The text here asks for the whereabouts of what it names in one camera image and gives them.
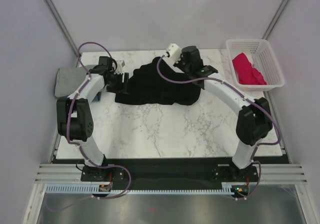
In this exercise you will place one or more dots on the black t shirt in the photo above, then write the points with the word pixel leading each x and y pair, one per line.
pixel 146 86

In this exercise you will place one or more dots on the white plastic basket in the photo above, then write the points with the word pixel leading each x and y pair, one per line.
pixel 261 56

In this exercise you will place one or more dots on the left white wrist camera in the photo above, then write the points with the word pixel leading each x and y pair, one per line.
pixel 120 65

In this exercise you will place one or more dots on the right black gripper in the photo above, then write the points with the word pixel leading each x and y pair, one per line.
pixel 178 65

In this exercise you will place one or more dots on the blue folded t shirt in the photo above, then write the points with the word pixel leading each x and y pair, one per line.
pixel 98 97

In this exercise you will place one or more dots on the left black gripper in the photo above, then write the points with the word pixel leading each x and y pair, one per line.
pixel 122 87

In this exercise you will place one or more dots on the grey folded t shirt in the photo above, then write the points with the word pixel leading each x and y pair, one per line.
pixel 68 80

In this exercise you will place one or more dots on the white slotted cable duct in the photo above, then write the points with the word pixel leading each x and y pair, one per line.
pixel 112 189

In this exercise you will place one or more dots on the right aluminium corner post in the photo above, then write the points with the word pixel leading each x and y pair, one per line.
pixel 275 19

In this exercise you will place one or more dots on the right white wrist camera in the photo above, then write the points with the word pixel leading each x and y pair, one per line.
pixel 174 52

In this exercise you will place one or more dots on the left aluminium corner post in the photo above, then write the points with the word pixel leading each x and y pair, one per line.
pixel 61 25

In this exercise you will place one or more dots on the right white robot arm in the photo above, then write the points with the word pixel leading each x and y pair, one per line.
pixel 254 120

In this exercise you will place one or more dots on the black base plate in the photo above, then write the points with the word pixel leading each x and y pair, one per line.
pixel 166 184

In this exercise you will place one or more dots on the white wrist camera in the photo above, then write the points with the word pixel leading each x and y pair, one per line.
pixel 174 52
pixel 120 65

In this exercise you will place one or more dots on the pink t shirt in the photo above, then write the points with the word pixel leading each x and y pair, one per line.
pixel 247 74

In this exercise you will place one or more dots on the aluminium frame rail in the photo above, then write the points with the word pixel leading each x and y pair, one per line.
pixel 221 173

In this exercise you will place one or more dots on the aluminium corner post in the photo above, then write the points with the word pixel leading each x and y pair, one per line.
pixel 275 19
pixel 61 25

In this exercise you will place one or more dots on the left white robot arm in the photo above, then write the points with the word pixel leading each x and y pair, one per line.
pixel 74 117

